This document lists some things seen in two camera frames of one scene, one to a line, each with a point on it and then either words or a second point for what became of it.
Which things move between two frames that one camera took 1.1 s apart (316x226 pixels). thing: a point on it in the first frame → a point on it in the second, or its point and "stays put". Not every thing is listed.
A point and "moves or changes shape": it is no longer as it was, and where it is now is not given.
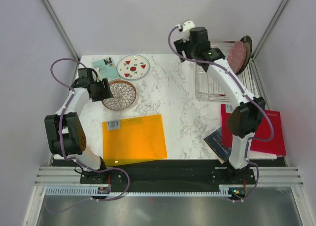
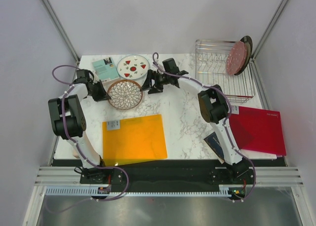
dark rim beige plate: (248, 43) stays put
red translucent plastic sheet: (277, 143) stays put
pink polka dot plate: (236, 56) stays put
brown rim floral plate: (124, 93) moves or changes shape
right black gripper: (181, 46) → (146, 86)
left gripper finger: (108, 92) → (102, 93)
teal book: (107, 68) stays put
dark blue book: (214, 141) stays put
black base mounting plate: (168, 173) stays put
